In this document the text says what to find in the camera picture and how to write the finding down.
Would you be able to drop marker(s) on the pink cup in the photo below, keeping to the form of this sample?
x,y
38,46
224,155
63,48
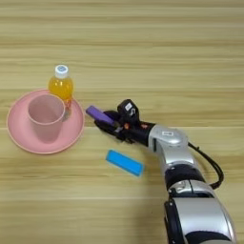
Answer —
x,y
46,124

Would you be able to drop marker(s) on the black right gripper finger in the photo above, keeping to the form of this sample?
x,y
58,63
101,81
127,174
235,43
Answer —
x,y
106,127
111,114

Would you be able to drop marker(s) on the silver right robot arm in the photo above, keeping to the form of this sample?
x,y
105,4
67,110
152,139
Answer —
x,y
187,178

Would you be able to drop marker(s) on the blue block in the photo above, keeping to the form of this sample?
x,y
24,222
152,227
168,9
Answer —
x,y
124,162

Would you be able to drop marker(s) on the purple block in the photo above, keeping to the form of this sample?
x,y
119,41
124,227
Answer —
x,y
99,114

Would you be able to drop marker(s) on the orange juice bottle white cap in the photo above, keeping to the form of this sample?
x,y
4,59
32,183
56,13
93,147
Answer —
x,y
61,87

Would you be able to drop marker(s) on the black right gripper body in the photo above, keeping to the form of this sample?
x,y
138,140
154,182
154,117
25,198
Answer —
x,y
138,132

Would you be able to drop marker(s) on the pink plate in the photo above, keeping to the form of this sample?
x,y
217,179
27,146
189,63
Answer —
x,y
74,124

